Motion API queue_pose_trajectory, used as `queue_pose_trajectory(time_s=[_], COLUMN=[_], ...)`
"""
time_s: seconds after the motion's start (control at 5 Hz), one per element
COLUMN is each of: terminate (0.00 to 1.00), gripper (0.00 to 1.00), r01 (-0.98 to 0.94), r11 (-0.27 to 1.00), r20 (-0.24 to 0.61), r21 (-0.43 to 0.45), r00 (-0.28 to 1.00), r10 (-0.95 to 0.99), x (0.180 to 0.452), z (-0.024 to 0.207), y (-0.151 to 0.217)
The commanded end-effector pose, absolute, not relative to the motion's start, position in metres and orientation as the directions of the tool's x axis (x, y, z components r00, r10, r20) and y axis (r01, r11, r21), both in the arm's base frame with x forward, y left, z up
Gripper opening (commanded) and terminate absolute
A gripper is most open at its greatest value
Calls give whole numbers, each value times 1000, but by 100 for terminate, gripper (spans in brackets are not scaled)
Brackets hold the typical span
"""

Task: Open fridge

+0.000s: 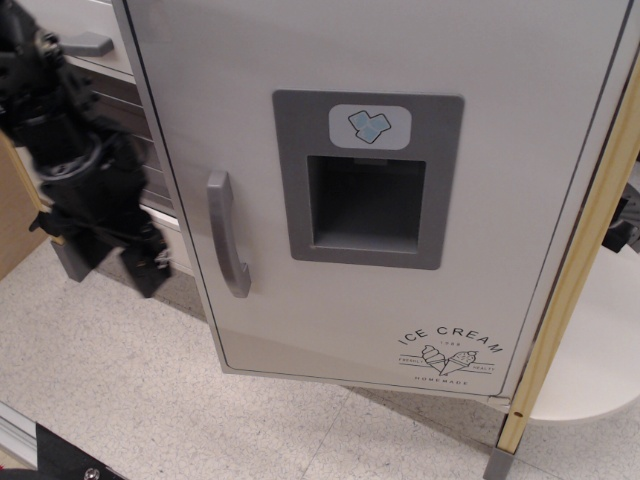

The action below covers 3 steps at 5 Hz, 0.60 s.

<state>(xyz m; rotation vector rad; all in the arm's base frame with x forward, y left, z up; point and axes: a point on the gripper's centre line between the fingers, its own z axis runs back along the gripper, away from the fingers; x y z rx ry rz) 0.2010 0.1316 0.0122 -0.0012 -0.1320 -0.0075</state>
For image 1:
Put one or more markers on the wooden side panel left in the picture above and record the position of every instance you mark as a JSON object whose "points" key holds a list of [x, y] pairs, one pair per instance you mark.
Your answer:
{"points": [[17, 211]]}

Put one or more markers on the light wooden corner post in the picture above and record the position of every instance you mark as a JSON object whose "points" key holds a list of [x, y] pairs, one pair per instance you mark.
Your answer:
{"points": [[608, 182]]}

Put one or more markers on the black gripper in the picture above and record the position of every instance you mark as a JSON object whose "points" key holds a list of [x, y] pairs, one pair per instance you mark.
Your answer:
{"points": [[103, 203]]}

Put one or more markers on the black clamp at right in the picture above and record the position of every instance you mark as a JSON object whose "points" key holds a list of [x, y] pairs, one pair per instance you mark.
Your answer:
{"points": [[624, 225]]}

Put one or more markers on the grey right foot cap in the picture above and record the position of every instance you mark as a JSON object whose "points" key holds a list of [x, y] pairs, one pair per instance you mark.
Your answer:
{"points": [[499, 465]]}

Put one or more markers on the white oven door with window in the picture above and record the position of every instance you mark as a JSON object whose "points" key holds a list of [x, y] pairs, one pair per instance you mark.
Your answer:
{"points": [[120, 101]]}

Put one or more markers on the grey ice dispenser panel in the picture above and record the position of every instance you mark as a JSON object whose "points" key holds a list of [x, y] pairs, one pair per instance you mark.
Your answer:
{"points": [[367, 177]]}

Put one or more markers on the aluminium rail profile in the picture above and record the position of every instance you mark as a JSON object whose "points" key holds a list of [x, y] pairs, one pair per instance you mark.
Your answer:
{"points": [[18, 436]]}

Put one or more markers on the white toy kitchen cabinet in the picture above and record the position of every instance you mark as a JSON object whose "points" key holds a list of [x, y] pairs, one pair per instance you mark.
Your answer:
{"points": [[100, 15]]}

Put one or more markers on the white round table base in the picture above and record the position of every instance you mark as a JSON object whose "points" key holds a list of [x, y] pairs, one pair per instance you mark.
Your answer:
{"points": [[595, 371]]}

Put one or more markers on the grey fridge door handle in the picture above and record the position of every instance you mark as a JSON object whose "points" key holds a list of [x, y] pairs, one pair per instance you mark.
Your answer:
{"points": [[220, 200]]}

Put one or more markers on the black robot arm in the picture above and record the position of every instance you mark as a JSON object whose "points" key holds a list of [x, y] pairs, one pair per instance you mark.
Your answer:
{"points": [[88, 164]]}

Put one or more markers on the black clamp knob left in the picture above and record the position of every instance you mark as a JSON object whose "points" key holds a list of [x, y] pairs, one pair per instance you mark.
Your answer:
{"points": [[46, 222]]}

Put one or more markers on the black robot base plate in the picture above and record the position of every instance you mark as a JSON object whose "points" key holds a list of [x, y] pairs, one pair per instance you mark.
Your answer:
{"points": [[59, 459]]}

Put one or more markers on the white toy fridge door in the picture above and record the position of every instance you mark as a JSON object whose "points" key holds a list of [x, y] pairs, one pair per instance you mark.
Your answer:
{"points": [[375, 200]]}

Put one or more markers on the grey oven door handle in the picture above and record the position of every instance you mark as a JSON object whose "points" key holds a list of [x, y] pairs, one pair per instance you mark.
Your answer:
{"points": [[87, 44]]}

